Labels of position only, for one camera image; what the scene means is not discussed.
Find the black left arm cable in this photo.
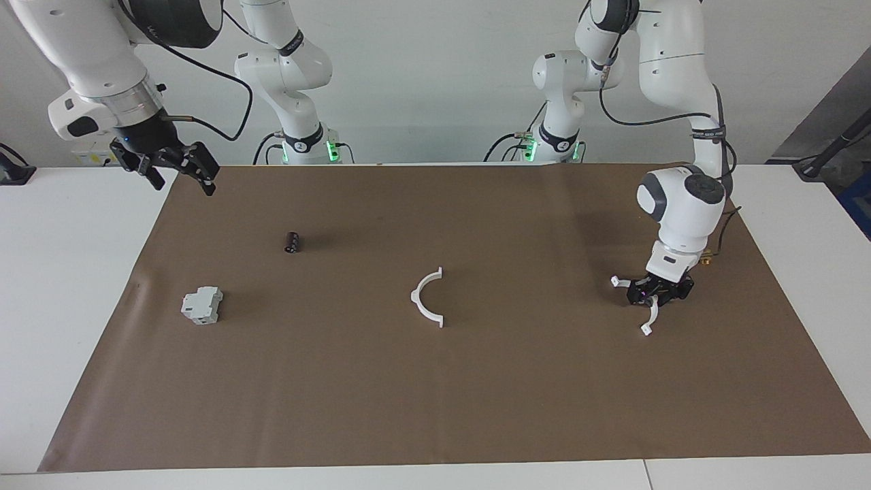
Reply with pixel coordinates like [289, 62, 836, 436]
[597, 0, 744, 259]

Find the black desk device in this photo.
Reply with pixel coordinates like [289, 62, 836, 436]
[0, 142, 37, 186]

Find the white half-ring pipe clamp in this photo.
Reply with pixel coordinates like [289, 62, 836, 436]
[610, 275, 660, 336]
[410, 267, 445, 329]

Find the black base cable bundle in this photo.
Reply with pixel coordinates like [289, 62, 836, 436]
[483, 101, 548, 164]

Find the white power strip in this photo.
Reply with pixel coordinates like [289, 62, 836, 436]
[71, 145, 118, 168]

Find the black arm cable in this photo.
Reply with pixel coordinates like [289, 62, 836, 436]
[597, 0, 744, 259]
[116, 0, 254, 142]

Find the blue object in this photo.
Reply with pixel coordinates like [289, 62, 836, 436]
[836, 170, 871, 240]

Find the black stand pole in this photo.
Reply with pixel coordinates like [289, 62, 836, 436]
[793, 109, 871, 181]

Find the brown paper table mat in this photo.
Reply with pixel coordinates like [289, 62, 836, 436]
[37, 162, 871, 473]

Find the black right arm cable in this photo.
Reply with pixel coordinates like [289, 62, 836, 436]
[116, 0, 254, 142]

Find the white circuit breaker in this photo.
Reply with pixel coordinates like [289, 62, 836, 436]
[180, 287, 224, 325]

